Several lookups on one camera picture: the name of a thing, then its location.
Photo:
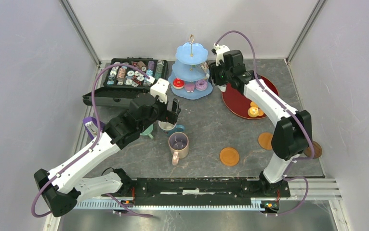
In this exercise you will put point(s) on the yellow mousse cake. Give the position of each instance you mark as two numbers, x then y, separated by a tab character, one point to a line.
253	112

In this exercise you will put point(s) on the rose gold marble mug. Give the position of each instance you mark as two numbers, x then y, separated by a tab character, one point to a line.
179	146

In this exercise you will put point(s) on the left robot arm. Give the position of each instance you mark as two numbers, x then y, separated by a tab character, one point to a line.
64	186

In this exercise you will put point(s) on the black poker chip case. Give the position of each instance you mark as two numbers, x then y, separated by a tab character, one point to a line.
122	84

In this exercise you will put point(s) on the round red serving tray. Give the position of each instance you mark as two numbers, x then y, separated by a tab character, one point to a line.
237	103

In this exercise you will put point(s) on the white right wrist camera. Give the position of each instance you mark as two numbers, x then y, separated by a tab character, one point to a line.
219	51

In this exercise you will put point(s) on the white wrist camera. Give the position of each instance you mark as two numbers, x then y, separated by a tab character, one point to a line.
219	51
159	88

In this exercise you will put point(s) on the mint green cup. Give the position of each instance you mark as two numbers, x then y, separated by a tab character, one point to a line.
148	132

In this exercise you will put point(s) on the blue three-tier cake stand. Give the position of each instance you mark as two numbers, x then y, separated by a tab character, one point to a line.
186	67

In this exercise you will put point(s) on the purple sprinkled donut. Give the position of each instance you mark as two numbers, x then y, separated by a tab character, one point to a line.
201	85

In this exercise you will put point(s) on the white mug blue handle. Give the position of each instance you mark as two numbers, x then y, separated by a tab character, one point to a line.
168	128

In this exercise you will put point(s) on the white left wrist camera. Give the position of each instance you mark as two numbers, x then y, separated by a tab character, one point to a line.
159	88

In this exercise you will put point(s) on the tan wooden coaster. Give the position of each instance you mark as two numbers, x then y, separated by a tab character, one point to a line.
264	140

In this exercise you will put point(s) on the light orange wooden coaster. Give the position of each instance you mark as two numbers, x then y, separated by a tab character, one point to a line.
229	156

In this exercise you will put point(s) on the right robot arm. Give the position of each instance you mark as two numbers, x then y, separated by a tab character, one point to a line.
292	128

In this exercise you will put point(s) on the red frosted donut cake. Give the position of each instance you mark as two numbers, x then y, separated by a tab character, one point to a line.
178	83

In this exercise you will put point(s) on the round orange waffle cookie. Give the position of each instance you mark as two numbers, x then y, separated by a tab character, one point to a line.
253	104

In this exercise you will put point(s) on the pink mousse cake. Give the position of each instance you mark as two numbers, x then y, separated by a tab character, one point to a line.
189	87

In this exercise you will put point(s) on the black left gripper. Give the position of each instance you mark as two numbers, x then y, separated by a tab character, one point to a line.
169	116

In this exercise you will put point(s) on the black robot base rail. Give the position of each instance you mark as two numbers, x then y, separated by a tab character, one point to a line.
187	193

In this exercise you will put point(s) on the white chocolate drizzled donut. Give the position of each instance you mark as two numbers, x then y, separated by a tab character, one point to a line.
205	67

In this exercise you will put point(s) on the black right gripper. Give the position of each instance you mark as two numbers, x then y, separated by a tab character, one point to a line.
213	70

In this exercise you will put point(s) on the dark brown wooden coaster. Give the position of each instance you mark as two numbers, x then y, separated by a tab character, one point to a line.
317	150

